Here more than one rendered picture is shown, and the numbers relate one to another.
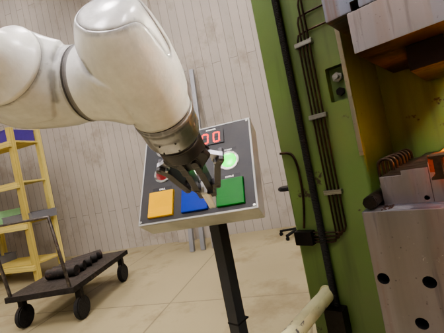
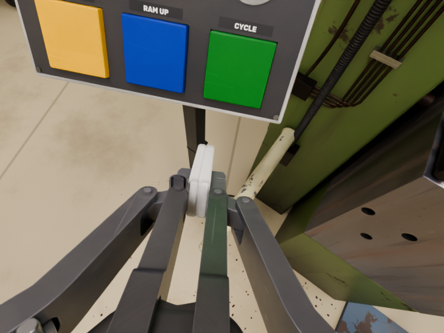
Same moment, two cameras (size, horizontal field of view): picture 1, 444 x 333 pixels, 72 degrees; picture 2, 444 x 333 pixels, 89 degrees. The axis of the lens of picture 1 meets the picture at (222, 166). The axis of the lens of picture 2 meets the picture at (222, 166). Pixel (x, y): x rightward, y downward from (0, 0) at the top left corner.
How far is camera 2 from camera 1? 0.59 m
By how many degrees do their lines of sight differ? 64
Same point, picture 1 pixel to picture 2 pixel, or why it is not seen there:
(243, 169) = (285, 20)
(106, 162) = not seen: outside the picture
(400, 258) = (406, 217)
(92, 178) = not seen: outside the picture
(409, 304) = (370, 228)
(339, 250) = (328, 113)
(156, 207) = (64, 47)
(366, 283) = (331, 145)
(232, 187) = (244, 67)
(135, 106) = not seen: outside the picture
